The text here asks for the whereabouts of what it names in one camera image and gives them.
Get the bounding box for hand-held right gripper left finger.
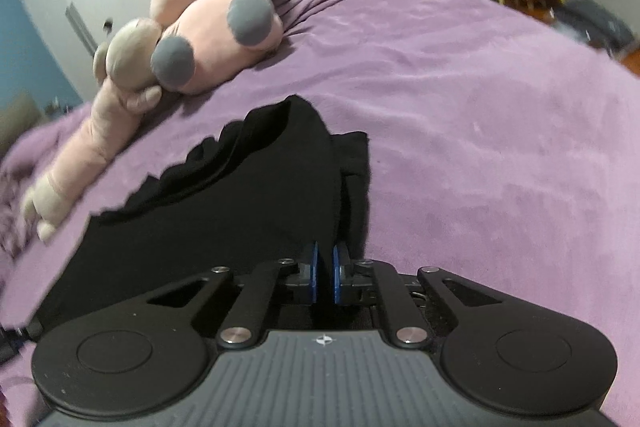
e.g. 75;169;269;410
150;241;321;350

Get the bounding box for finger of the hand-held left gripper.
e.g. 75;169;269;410
0;324;43;360

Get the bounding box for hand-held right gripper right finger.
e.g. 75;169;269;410
332;243;501;348

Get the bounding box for black long-sleeved sweater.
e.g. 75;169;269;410
35;94;372;343

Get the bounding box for crumpled purple comforter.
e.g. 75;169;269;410
0;127;56;268

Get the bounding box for pink plush toy grey paws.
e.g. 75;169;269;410
149;0;283;96

